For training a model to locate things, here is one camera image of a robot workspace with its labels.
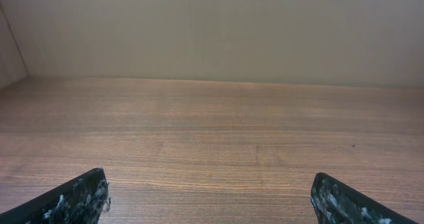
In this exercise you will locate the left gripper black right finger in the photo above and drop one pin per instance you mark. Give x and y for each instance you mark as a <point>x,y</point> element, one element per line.
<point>335,203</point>

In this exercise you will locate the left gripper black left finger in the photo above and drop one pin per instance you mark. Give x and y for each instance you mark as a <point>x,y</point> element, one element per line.
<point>80,200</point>

